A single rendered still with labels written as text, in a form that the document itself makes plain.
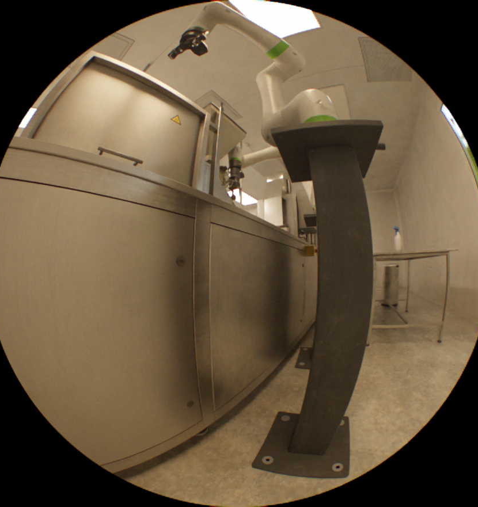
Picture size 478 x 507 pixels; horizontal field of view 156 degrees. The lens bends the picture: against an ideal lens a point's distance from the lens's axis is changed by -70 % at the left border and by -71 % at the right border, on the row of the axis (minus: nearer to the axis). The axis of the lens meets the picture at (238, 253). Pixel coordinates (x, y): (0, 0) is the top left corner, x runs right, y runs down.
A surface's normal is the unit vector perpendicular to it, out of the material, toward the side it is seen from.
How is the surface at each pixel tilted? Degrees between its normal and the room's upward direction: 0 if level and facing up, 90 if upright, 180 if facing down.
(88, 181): 90
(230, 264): 90
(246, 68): 180
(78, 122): 90
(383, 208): 90
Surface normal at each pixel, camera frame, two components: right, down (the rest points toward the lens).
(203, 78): -0.01, 1.00
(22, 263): 0.81, -0.04
